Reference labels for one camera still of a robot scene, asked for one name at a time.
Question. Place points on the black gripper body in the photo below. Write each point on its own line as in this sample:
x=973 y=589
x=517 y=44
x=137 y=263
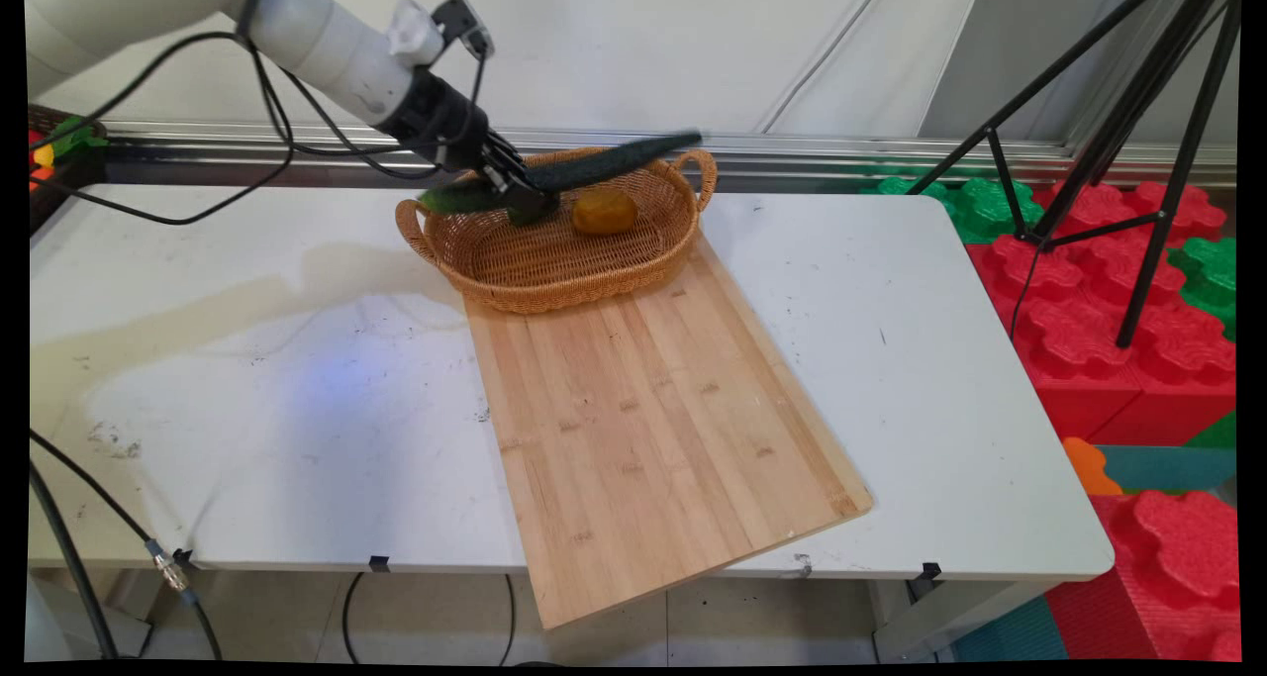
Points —
x=440 y=122

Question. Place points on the bamboo cutting board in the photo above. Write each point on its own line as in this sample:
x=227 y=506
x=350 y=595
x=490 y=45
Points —
x=653 y=429

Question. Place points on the green foam block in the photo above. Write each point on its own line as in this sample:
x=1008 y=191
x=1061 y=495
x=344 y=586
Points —
x=975 y=206
x=1208 y=275

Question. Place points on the dark green cucumber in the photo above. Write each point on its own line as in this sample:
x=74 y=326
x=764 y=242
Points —
x=604 y=161

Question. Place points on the green bell pepper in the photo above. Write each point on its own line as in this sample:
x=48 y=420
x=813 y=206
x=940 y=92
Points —
x=550 y=211

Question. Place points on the orange foam piece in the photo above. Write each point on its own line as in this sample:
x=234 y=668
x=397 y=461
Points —
x=1087 y=468

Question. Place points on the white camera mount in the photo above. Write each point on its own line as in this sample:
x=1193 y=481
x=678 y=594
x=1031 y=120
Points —
x=414 y=33

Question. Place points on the black tripod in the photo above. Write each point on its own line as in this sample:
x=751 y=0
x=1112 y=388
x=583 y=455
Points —
x=1138 y=112

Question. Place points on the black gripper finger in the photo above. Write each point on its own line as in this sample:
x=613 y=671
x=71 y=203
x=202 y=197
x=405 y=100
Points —
x=525 y=204
x=510 y=159

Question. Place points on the woven wicker basket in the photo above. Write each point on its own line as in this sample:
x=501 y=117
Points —
x=584 y=275

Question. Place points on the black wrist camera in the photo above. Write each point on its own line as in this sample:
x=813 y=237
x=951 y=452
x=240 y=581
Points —
x=463 y=25

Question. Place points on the small coloured foam blocks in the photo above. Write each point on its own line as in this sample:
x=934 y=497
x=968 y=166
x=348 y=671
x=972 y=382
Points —
x=61 y=140

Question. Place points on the aluminium wall rail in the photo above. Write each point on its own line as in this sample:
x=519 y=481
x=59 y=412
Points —
x=891 y=151

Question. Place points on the orange bell pepper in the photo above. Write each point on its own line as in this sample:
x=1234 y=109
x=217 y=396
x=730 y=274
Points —
x=604 y=213

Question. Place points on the teal foam floor mat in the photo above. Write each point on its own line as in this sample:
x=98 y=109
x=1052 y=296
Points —
x=1010 y=636

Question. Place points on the large red foam block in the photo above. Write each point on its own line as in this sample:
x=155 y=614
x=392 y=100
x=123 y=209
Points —
x=1089 y=359

